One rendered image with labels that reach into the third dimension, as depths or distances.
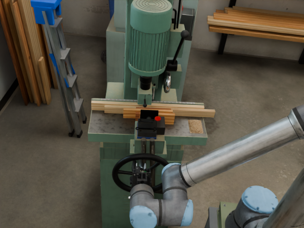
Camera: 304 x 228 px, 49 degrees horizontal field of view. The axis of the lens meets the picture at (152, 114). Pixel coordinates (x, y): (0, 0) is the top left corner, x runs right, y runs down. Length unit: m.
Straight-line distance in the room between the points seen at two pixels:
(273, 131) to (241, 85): 2.63
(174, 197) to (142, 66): 0.61
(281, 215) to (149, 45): 0.84
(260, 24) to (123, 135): 2.37
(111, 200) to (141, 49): 1.01
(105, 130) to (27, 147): 1.33
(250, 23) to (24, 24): 2.17
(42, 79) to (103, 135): 1.53
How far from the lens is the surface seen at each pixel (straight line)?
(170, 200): 1.20
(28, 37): 2.93
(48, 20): 2.36
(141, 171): 1.35
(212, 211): 1.86
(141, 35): 1.43
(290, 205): 1.25
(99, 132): 1.67
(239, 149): 1.17
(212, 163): 1.19
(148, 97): 1.64
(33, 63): 3.06
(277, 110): 3.57
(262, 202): 1.53
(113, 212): 2.20
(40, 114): 3.19
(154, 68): 1.51
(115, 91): 2.08
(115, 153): 1.76
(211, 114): 1.81
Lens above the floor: 2.07
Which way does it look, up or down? 41 degrees down
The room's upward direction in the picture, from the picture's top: 6 degrees clockwise
